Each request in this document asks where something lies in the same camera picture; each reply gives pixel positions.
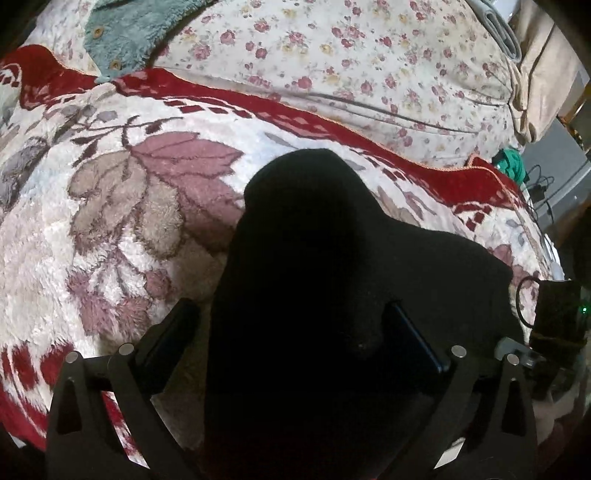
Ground grey folded cloth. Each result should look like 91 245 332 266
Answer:
467 0 522 63

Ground red white floral blanket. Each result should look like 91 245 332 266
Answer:
1 45 562 449

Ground teal fleece garment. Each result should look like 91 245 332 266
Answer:
84 0 214 84

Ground floral rose bed sheet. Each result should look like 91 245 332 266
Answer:
27 1 518 167

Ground beige curtain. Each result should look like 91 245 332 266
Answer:
509 1 580 144

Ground green cloth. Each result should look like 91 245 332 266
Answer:
492 148 527 185

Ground black pants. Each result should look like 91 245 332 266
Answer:
204 150 523 479

